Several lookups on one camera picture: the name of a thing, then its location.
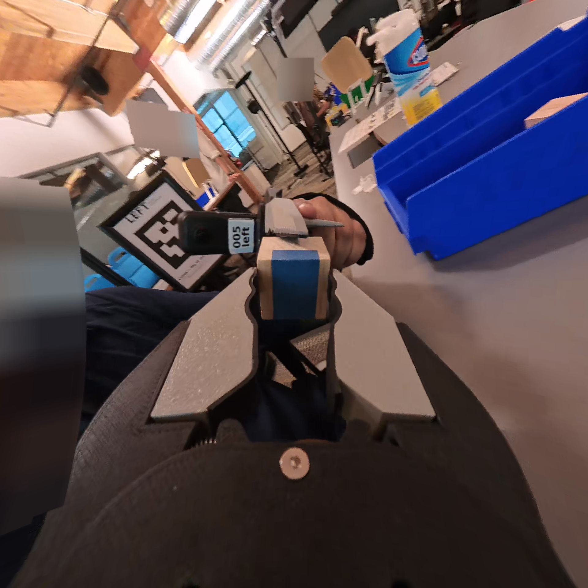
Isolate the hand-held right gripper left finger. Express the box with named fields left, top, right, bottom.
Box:
left=151, top=268, right=259, bottom=422

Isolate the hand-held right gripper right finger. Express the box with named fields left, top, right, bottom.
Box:
left=327, top=271, right=436, bottom=437

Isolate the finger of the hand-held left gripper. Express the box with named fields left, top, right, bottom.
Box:
left=266, top=197, right=310, bottom=239

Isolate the blue striped wooden cube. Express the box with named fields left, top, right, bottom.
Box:
left=256, top=236, right=332, bottom=321
left=524, top=92, right=588, bottom=129

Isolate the blue plastic bin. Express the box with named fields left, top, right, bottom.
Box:
left=372, top=16, right=588, bottom=262

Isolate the person's left hand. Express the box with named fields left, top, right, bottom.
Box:
left=293, top=198, right=368, bottom=272

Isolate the framed black white tag board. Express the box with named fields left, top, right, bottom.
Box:
left=98, top=172, right=230, bottom=292

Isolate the blue plastic container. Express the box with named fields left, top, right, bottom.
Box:
left=84, top=247, right=160, bottom=292

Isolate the printed paper sheet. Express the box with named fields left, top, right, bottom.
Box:
left=337, top=97, right=406, bottom=155

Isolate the large paned window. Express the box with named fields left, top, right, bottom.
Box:
left=195, top=89, right=258, bottom=159

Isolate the black tripod stand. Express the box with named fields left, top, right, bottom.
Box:
left=233, top=70, right=307, bottom=177

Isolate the green white box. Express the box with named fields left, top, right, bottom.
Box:
left=342, top=75, right=378, bottom=109

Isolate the beige rounded board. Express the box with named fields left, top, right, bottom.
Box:
left=320, top=36, right=374, bottom=95

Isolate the black round disc stand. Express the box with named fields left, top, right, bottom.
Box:
left=73, top=63, right=112, bottom=98

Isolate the white disinfecting wipes canister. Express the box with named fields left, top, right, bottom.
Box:
left=367, top=8, right=443, bottom=127

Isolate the black hanging monitor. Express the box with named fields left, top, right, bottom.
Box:
left=279, top=0, right=322, bottom=40

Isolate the large dark display panel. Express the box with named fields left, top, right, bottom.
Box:
left=317, top=0, right=400, bottom=52

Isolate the small white card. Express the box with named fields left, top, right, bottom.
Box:
left=429, top=61, right=460, bottom=85

